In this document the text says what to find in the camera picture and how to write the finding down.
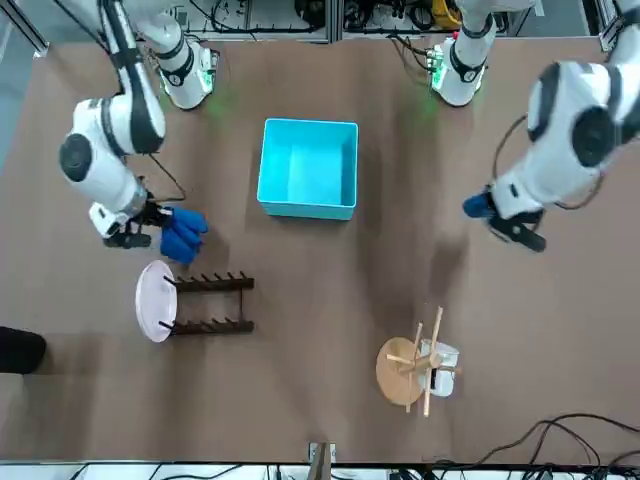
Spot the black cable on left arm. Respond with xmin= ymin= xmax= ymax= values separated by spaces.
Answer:
xmin=488 ymin=113 xmax=609 ymax=211

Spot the wooden mug stand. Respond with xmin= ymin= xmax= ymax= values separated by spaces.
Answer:
xmin=374 ymin=305 xmax=464 ymax=419

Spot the aluminium frame post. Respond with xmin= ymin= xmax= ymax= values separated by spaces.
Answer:
xmin=325 ymin=0 xmax=344 ymax=44

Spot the small metal bracket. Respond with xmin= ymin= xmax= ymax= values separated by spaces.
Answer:
xmin=308 ymin=440 xmax=338 ymax=480

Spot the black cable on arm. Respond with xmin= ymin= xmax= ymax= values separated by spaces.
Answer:
xmin=488 ymin=113 xmax=609 ymax=211
xmin=134 ymin=152 xmax=187 ymax=204

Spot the dark blue square rag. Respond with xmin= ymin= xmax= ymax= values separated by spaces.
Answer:
xmin=461 ymin=191 xmax=495 ymax=219

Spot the black vase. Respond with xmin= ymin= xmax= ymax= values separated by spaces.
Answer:
xmin=0 ymin=325 xmax=48 ymax=376

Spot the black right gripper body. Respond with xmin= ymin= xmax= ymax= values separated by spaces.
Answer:
xmin=101 ymin=196 xmax=162 ymax=250

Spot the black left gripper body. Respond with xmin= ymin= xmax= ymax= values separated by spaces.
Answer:
xmin=486 ymin=206 xmax=548 ymax=253

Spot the black table cable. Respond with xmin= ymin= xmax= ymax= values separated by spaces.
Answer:
xmin=424 ymin=412 xmax=640 ymax=469
xmin=479 ymin=447 xmax=640 ymax=471

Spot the pale pink round plate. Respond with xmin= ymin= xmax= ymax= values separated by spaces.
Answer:
xmin=135 ymin=259 xmax=179 ymax=344

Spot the cyan plastic box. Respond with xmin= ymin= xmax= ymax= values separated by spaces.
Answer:
xmin=255 ymin=116 xmax=361 ymax=220

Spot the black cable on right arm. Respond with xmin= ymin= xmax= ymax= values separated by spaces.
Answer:
xmin=134 ymin=152 xmax=187 ymax=204

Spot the bright blue square rag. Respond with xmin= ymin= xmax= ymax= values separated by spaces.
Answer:
xmin=159 ymin=206 xmax=209 ymax=265

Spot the dark wooden dish rack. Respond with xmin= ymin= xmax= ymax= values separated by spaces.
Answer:
xmin=159 ymin=270 xmax=257 ymax=337

